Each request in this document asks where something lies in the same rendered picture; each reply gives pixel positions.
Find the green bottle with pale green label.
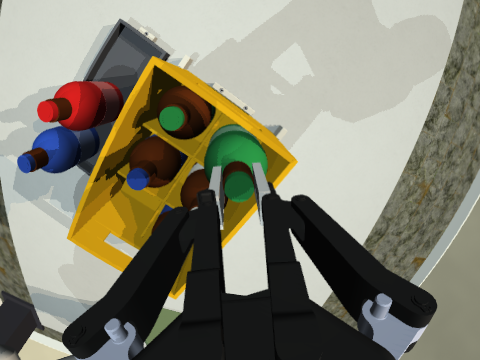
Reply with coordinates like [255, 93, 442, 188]
[204, 124, 268, 202]

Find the brown bottle with green cap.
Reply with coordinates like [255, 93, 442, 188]
[157, 85, 216, 140]

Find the red bottle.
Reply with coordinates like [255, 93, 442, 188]
[37, 81, 124, 131]

